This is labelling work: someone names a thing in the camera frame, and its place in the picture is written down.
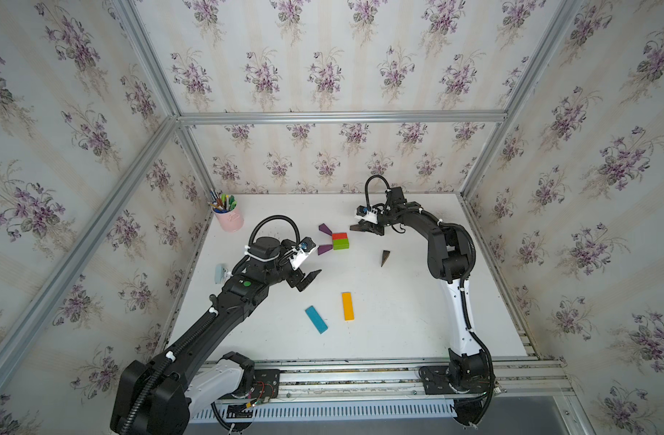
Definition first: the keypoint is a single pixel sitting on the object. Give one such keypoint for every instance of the teal long block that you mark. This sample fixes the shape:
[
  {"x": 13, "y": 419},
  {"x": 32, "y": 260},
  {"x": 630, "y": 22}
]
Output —
[{"x": 316, "y": 319}]

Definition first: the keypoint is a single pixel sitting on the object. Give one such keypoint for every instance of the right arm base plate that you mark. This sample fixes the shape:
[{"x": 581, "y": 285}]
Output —
[{"x": 446, "y": 380}]

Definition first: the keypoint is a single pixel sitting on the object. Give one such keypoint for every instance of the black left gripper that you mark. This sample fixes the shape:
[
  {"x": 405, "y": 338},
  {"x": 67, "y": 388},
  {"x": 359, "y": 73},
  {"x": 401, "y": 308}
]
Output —
[{"x": 296, "y": 277}]

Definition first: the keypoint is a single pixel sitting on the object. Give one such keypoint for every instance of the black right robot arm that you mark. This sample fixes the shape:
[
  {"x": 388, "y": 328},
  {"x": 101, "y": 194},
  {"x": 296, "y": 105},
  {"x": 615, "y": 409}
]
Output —
[{"x": 451, "y": 258}]

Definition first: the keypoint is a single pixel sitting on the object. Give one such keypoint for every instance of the aluminium mounting rail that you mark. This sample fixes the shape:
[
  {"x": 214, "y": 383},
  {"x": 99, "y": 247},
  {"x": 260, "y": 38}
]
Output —
[{"x": 332, "y": 390}]

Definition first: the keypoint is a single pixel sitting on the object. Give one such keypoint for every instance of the green rectangular block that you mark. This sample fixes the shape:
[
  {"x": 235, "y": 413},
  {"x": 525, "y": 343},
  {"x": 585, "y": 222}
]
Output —
[{"x": 340, "y": 244}]

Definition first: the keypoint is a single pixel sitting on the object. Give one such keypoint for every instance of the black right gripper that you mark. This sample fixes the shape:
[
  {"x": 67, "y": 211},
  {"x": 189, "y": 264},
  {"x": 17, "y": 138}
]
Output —
[{"x": 374, "y": 227}]

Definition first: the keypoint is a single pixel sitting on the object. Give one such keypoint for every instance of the coloured pens bunch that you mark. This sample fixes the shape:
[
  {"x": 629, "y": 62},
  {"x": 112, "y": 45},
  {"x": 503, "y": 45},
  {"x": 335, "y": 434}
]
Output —
[{"x": 222, "y": 203}]

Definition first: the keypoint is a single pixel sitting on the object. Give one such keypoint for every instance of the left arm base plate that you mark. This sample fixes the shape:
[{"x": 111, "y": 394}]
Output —
[{"x": 256, "y": 385}]

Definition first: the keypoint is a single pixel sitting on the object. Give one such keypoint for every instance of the pink pen cup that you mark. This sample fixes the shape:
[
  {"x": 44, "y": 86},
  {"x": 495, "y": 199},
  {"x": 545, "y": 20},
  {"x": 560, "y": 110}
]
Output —
[{"x": 229, "y": 221}]

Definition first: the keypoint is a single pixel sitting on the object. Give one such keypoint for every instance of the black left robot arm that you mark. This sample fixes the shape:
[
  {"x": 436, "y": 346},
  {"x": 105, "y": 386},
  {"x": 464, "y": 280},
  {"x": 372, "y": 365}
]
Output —
[{"x": 160, "y": 396}]

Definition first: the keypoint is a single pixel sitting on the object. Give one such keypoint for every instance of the yellow long block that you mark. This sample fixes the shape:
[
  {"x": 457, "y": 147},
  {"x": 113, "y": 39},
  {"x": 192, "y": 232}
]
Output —
[{"x": 348, "y": 308}]

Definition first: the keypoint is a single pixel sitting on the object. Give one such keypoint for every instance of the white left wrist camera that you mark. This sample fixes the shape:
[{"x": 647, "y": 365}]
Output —
[{"x": 301, "y": 253}]

